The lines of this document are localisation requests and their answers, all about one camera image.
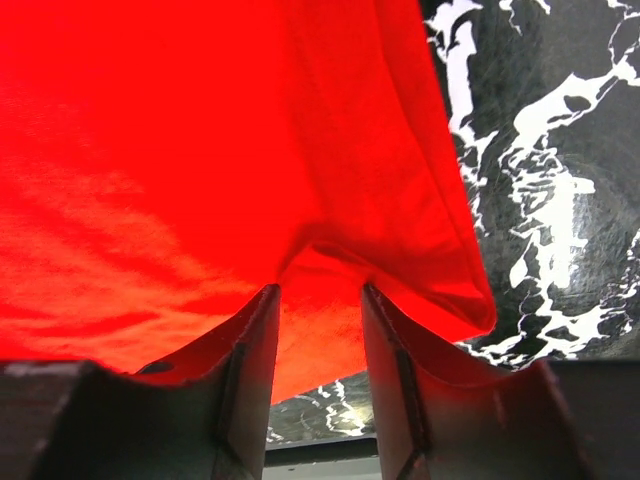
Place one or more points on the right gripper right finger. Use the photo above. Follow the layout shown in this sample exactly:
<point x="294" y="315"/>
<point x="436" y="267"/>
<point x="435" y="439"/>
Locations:
<point x="441" y="413"/>

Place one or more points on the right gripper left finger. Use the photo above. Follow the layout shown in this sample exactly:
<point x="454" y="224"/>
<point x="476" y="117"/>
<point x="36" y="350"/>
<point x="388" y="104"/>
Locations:
<point x="198" y="413"/>

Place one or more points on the red t-shirt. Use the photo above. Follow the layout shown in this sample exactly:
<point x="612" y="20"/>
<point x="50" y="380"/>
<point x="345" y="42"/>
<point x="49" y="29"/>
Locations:
<point x="162" y="161"/>

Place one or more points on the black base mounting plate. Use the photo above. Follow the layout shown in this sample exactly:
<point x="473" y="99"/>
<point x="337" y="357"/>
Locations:
<point x="329" y="459"/>

